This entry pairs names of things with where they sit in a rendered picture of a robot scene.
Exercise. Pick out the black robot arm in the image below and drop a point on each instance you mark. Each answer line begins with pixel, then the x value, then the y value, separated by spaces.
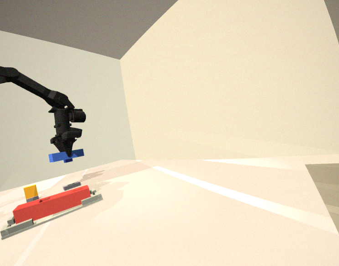
pixel 57 100

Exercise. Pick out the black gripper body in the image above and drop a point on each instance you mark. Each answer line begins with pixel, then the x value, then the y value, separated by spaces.
pixel 63 132

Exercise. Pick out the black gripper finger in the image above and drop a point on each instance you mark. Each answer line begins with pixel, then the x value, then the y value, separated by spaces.
pixel 59 147
pixel 67 145

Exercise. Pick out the orange rectangular block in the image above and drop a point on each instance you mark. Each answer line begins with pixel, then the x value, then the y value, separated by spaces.
pixel 30 191

